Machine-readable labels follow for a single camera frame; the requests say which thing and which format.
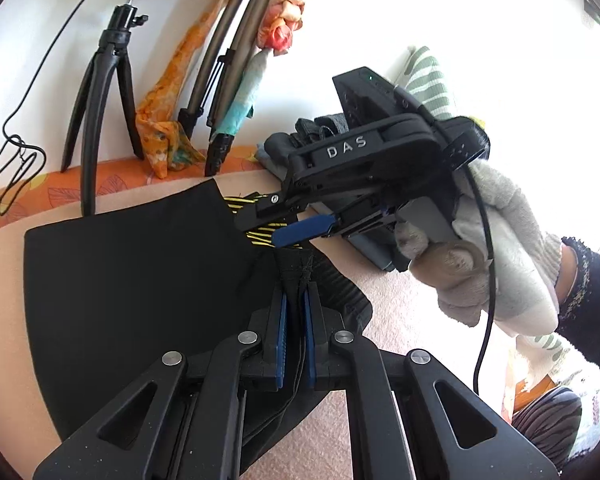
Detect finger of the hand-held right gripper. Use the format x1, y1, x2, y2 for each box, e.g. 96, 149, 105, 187
272, 214, 340, 249
234, 191, 306, 234

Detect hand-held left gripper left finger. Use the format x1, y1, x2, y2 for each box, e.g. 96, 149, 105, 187
32, 282, 292, 480

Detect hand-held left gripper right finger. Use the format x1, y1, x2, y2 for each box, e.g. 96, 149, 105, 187
300, 282, 561, 480

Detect black pants with yellow stripes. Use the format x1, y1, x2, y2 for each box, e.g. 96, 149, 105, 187
24, 177, 374, 467

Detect dark grey folded pants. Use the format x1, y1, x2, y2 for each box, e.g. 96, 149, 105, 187
264, 130, 302, 182

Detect person's right hand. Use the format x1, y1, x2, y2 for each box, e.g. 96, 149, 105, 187
394, 160, 564, 337

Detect folded grey tripod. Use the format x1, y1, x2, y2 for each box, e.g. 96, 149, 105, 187
177, 0, 281, 177

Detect folded blue jeans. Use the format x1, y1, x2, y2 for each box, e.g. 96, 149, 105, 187
347, 230, 407, 274

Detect green striped white pillow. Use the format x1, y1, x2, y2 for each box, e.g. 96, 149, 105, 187
392, 45, 600, 401

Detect orange floral scarf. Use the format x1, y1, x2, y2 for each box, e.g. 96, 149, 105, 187
135, 0, 314, 179

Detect small black tripod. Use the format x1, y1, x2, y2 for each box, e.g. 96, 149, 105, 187
61, 0, 152, 219

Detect person's striped dark clothing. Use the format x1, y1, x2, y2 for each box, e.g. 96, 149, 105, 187
510, 385, 587, 457

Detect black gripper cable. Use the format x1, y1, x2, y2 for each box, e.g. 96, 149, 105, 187
392, 85, 497, 394

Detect black ring light cable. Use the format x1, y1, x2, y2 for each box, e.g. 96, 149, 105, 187
0, 0, 104, 216

